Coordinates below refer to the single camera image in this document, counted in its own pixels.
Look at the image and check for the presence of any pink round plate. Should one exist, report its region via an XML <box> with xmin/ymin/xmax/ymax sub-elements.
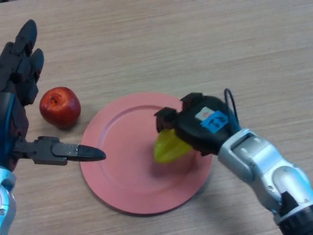
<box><xmin>80</xmin><ymin>92</ymin><xmax>213</xmax><ymax>216</ymax></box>

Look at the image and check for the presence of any yellow starfruit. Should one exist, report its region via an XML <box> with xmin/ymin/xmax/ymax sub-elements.
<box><xmin>153</xmin><ymin>129</ymin><xmax>193</xmax><ymax>164</ymax></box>

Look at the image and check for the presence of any red apple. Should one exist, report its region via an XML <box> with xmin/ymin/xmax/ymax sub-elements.
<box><xmin>39</xmin><ymin>86</ymin><xmax>82</xmax><ymax>130</ymax></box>

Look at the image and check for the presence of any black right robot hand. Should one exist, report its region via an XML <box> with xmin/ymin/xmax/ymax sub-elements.
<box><xmin>154</xmin><ymin>92</ymin><xmax>236</xmax><ymax>157</ymax></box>

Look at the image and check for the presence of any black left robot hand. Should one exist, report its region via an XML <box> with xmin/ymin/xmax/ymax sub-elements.
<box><xmin>0</xmin><ymin>19</ymin><xmax>107</xmax><ymax>172</ymax></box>

